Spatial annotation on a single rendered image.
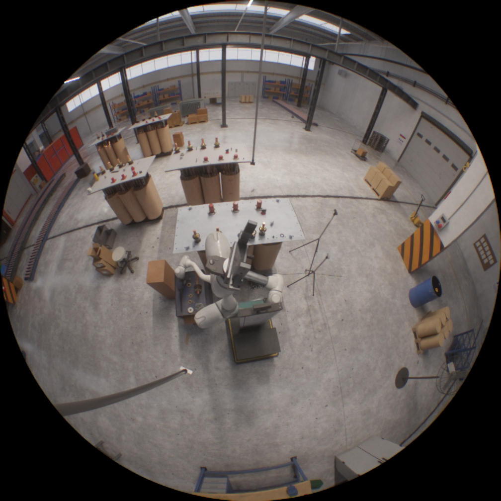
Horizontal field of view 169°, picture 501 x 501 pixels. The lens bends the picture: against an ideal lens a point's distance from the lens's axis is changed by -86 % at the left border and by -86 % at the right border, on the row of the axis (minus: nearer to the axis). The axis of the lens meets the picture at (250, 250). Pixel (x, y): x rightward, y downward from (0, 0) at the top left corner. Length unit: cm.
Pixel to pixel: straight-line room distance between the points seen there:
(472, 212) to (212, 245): 510
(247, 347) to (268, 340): 28
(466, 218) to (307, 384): 499
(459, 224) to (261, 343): 501
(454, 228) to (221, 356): 582
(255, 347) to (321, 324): 161
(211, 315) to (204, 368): 211
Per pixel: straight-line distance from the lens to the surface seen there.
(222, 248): 69
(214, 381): 321
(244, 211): 237
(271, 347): 227
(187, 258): 206
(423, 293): 522
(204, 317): 118
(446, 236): 524
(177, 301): 241
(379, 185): 740
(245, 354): 225
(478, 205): 506
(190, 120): 1137
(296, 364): 327
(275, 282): 187
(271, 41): 939
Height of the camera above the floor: 308
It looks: 59 degrees down
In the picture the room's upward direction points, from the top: 6 degrees clockwise
